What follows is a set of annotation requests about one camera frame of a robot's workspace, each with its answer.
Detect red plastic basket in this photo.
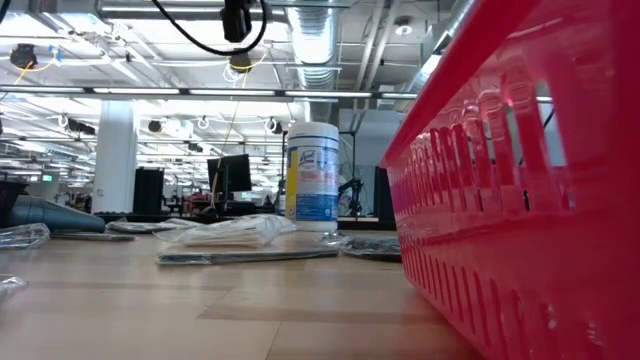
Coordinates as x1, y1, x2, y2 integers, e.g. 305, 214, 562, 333
380, 0, 640, 360

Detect comb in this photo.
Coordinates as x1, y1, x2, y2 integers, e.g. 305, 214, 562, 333
48, 230, 137, 243
155, 247, 341, 266

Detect teal roll-on deodorant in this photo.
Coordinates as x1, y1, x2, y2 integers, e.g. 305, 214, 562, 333
7, 194, 107, 234

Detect Lysol wipes canister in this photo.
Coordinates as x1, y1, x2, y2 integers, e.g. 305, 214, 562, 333
284, 121, 341, 232

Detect black partition panel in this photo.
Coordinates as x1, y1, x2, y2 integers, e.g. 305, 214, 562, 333
373, 165, 396, 224

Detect black round brush in bag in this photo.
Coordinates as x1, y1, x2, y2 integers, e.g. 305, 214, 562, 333
319, 230, 403, 264

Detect black computer monitor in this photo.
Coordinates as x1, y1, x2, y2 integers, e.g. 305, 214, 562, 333
207, 153, 253, 194

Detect vanity pack swabs bag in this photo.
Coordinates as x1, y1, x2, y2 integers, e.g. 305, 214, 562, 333
153, 213, 300, 249

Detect black cabinet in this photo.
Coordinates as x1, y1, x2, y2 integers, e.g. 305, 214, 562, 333
132, 167, 165, 216

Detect clear bag white contents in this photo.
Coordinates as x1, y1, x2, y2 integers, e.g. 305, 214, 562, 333
105, 217, 201, 235

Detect long light strip bar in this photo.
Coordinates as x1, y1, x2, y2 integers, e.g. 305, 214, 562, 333
0, 85, 419, 101

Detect white square pillar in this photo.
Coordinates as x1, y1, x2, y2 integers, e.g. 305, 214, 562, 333
91, 99, 140, 215

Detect silver round ceiling duct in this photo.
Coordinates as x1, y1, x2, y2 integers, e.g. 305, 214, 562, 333
287, 0, 344, 91

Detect black looped camera cable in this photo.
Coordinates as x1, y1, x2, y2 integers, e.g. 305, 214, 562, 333
149, 0, 269, 57

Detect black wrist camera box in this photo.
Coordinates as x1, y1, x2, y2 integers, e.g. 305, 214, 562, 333
219, 0, 254, 44

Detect silver slanted ceiling duct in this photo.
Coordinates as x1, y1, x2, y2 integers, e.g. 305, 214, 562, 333
394, 0, 479, 109

